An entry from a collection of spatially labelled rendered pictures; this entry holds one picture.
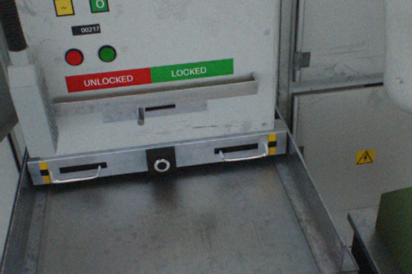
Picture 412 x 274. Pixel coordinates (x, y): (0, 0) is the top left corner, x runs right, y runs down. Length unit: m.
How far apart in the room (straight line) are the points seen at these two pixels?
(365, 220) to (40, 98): 0.71
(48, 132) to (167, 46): 0.27
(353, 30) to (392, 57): 0.52
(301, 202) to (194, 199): 0.21
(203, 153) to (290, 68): 0.46
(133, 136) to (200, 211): 0.21
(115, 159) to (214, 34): 0.33
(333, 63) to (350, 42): 0.07
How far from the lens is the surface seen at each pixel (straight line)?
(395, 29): 0.93
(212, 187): 1.11
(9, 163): 1.56
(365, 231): 1.18
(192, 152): 1.12
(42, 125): 0.96
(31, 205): 1.15
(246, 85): 1.02
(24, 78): 0.93
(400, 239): 1.10
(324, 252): 0.98
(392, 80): 0.98
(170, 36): 1.00
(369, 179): 1.79
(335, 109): 1.57
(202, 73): 1.04
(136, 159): 1.12
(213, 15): 0.99
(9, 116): 1.46
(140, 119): 1.02
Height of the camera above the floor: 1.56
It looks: 35 degrees down
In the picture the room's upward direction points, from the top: 3 degrees counter-clockwise
